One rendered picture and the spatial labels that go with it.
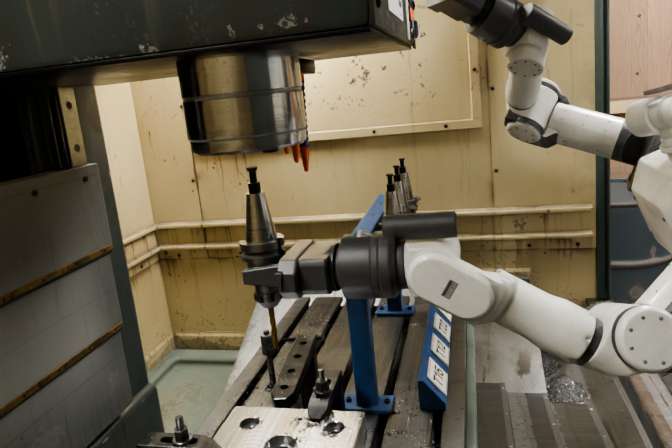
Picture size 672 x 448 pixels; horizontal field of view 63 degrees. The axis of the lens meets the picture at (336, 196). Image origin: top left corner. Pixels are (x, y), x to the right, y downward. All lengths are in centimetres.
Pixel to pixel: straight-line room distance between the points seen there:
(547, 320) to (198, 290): 153
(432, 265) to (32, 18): 56
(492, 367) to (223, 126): 114
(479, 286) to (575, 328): 13
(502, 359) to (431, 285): 97
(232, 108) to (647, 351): 57
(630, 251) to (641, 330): 209
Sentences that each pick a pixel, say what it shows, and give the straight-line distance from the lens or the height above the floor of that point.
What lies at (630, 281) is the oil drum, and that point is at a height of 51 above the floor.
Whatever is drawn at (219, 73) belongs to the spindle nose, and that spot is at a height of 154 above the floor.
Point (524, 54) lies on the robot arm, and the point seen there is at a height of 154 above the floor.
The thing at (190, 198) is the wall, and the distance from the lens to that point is 198.
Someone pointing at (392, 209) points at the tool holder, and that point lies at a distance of 113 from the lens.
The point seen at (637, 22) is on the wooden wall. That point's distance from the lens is 347.
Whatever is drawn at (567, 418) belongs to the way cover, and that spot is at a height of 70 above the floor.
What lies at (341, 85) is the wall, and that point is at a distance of 174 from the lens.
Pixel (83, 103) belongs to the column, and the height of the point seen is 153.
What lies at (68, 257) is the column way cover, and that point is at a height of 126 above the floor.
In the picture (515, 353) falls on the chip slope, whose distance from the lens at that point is 165.
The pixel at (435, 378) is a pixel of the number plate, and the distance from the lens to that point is 114.
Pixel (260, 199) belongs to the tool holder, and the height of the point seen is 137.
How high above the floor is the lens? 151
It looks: 11 degrees down
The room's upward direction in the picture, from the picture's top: 6 degrees counter-clockwise
